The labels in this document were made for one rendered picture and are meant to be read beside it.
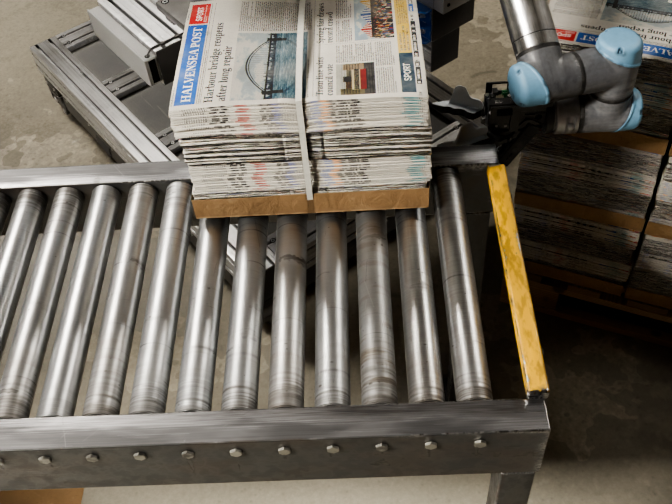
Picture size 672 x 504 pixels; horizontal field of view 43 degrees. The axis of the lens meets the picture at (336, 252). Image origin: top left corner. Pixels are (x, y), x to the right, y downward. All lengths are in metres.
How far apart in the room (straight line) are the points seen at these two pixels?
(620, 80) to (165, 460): 0.94
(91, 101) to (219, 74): 1.41
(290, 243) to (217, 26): 0.36
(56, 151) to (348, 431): 1.93
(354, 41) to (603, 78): 0.43
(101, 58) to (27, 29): 0.69
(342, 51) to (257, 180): 0.24
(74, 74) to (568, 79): 1.72
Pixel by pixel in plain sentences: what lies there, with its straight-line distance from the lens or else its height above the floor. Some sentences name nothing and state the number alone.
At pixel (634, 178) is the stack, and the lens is 1.86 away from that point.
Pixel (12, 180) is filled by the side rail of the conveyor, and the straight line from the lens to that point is 1.58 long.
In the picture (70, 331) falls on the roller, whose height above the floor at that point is 0.80.
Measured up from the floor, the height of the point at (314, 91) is 1.03.
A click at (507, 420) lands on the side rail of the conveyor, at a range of 1.15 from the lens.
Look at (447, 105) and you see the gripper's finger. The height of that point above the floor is 0.78.
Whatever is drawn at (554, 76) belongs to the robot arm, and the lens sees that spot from 1.45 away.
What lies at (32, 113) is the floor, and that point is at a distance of 3.07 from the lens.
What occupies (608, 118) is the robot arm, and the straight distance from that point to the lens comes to 1.56.
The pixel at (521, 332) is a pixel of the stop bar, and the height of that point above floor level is 0.82.
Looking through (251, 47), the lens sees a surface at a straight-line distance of 1.33.
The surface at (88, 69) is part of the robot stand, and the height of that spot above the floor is 0.21.
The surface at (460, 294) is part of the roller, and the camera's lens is 1.26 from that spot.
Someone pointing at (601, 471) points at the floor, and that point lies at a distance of 2.05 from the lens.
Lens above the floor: 1.80
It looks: 49 degrees down
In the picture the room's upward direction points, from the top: 6 degrees counter-clockwise
